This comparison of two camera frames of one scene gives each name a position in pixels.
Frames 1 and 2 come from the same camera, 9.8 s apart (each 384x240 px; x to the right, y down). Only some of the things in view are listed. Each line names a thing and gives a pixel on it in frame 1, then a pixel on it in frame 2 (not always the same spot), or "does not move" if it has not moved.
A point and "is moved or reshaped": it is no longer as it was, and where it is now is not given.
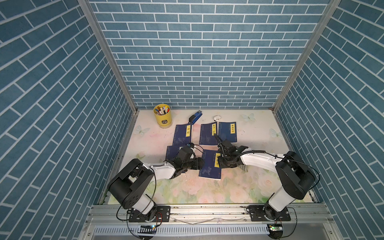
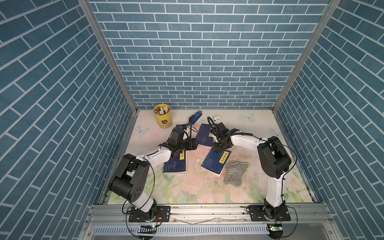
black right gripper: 221,165 → 216,149
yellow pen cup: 163,115 does not move
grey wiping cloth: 243,167 is moved or reshaped
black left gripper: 199,166 → 193,146
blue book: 207,134 does not move
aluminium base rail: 118,214 does not move
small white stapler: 217,118 does not move
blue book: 227,130 is moved or reshaped
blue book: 212,169 is moved or reshaped
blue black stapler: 194,118 does not move
